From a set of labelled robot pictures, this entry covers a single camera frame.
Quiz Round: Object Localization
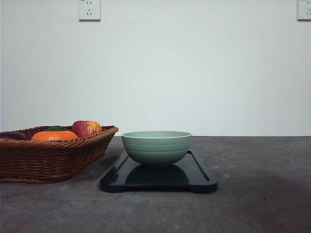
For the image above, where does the green ceramic bowl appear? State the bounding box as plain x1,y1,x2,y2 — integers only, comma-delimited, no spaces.
121,130,192,165

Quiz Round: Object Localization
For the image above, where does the brown wicker basket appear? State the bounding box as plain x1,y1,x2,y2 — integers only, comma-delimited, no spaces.
0,125,119,183

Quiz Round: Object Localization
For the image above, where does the dark rectangular tray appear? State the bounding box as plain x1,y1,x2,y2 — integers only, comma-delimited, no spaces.
100,150,218,193

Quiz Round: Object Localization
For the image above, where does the red yellow apple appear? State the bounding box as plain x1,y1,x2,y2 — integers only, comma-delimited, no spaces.
72,120,102,137

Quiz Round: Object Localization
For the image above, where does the green avocado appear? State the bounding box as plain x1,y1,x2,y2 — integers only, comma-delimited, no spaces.
47,125,67,131

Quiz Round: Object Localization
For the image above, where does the orange mandarin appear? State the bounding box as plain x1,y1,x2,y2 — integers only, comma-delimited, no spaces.
31,131,79,141

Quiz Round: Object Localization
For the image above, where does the dark red plum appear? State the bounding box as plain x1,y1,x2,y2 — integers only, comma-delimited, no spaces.
0,131,25,140

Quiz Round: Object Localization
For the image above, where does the white wall socket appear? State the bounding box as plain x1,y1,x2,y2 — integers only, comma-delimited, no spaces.
78,0,101,22
295,0,311,22

